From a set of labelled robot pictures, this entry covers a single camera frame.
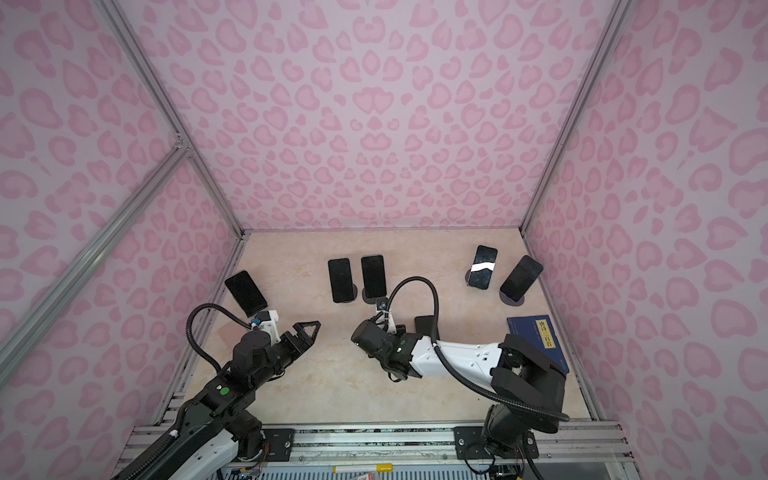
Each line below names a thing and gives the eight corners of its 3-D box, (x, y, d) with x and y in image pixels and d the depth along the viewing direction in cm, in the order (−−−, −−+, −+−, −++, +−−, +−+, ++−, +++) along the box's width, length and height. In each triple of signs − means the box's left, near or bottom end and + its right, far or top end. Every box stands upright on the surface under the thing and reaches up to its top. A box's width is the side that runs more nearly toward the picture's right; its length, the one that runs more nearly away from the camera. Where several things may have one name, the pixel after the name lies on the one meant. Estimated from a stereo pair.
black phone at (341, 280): (332, 303, 101) (325, 281, 91) (335, 282, 107) (329, 258, 97) (352, 303, 101) (347, 281, 91) (355, 281, 107) (350, 258, 97)
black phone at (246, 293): (251, 320, 98) (232, 296, 87) (243, 305, 102) (223, 280, 90) (270, 309, 101) (254, 284, 89) (261, 295, 104) (244, 269, 93)
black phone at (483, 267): (468, 287, 105) (473, 269, 97) (472, 263, 112) (477, 244, 104) (487, 291, 104) (494, 273, 96) (490, 267, 110) (497, 248, 102)
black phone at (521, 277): (497, 293, 101) (506, 273, 92) (514, 275, 106) (524, 254, 97) (515, 305, 98) (526, 286, 89) (532, 286, 103) (544, 266, 94)
